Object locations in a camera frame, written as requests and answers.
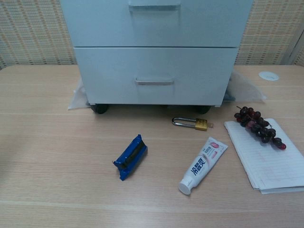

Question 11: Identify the white drawer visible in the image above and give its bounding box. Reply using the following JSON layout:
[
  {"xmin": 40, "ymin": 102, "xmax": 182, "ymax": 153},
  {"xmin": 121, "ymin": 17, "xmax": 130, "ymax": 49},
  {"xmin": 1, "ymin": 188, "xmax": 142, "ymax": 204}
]
[{"xmin": 73, "ymin": 46, "xmax": 239, "ymax": 105}]

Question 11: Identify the white drawer cabinet body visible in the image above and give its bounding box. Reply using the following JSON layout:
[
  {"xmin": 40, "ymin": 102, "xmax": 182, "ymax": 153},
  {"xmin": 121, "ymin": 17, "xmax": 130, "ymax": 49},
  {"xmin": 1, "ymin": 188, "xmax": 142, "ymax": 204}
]
[{"xmin": 59, "ymin": 0, "xmax": 254, "ymax": 109}]

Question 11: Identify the blue cookie package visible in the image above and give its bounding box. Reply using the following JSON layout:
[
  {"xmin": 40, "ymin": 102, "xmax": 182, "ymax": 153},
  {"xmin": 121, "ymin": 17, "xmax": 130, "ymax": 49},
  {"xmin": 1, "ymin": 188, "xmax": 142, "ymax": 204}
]
[{"xmin": 112, "ymin": 133, "xmax": 149, "ymax": 182}]

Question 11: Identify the brass padlock long shackle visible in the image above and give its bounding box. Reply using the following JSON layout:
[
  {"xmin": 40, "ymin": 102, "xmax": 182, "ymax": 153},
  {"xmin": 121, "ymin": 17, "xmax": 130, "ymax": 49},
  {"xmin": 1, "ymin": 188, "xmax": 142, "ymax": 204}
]
[{"xmin": 171, "ymin": 116, "xmax": 209, "ymax": 132}]

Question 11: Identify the black caster wheel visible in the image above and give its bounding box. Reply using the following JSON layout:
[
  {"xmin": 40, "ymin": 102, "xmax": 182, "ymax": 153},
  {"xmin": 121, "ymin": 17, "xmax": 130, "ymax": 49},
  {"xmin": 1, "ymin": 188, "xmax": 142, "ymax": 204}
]
[
  {"xmin": 90, "ymin": 104, "xmax": 110, "ymax": 115},
  {"xmin": 194, "ymin": 105, "xmax": 211, "ymax": 114}
]

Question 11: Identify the white toothpaste tube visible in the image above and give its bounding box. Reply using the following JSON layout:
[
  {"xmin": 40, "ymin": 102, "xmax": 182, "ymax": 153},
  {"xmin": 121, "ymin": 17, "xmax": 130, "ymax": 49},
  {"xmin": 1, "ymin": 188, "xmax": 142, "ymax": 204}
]
[{"xmin": 178, "ymin": 136, "xmax": 229, "ymax": 196}]

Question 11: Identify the clear plastic bag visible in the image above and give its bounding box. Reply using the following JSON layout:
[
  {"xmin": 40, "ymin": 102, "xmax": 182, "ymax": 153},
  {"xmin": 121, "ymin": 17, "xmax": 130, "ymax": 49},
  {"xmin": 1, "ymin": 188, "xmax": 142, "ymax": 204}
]
[{"xmin": 67, "ymin": 68, "xmax": 267, "ymax": 111}]

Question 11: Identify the dark red grape bunch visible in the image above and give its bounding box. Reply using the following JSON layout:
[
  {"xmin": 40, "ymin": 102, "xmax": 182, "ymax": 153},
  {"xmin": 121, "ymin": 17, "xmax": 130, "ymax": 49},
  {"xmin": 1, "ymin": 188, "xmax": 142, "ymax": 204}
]
[{"xmin": 234, "ymin": 105, "xmax": 287, "ymax": 151}]

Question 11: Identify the lined white paper stack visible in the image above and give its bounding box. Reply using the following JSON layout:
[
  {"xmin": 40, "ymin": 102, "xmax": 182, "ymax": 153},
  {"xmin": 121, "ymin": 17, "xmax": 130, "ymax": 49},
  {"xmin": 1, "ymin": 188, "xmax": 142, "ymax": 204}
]
[{"xmin": 224, "ymin": 118, "xmax": 304, "ymax": 195}]

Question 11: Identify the woven bamboo partition screen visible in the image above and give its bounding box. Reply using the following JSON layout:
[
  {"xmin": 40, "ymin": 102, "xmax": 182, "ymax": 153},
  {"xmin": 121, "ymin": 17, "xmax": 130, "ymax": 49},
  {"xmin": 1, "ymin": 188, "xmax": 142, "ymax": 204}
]
[{"xmin": 0, "ymin": 0, "xmax": 304, "ymax": 70}]

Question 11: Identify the light grey drawer front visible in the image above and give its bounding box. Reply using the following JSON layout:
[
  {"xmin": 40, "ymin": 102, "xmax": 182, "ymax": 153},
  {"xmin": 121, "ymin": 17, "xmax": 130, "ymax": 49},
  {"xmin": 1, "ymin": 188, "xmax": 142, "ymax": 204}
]
[{"xmin": 59, "ymin": 0, "xmax": 254, "ymax": 48}]

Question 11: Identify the white round cable grommet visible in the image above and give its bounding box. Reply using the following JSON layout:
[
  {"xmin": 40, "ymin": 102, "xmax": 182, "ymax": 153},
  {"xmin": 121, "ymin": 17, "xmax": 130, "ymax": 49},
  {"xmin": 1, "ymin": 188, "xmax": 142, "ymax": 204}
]
[{"xmin": 258, "ymin": 71, "xmax": 280, "ymax": 82}]

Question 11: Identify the grey partition frame post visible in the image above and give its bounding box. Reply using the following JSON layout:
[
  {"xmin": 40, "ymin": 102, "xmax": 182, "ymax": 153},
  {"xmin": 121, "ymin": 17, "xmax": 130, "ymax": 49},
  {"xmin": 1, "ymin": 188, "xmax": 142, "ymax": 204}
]
[{"xmin": 279, "ymin": 29, "xmax": 304, "ymax": 66}]

